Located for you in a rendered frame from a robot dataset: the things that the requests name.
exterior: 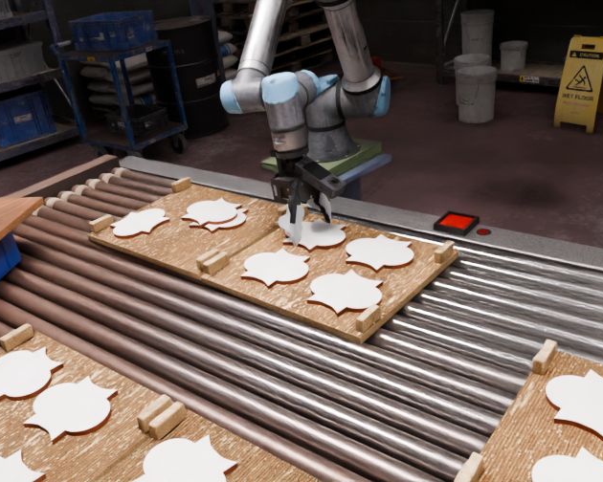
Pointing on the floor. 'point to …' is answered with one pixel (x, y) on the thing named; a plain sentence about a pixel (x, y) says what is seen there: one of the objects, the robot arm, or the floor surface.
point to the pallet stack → (295, 23)
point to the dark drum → (189, 75)
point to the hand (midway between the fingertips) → (315, 233)
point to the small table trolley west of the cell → (101, 142)
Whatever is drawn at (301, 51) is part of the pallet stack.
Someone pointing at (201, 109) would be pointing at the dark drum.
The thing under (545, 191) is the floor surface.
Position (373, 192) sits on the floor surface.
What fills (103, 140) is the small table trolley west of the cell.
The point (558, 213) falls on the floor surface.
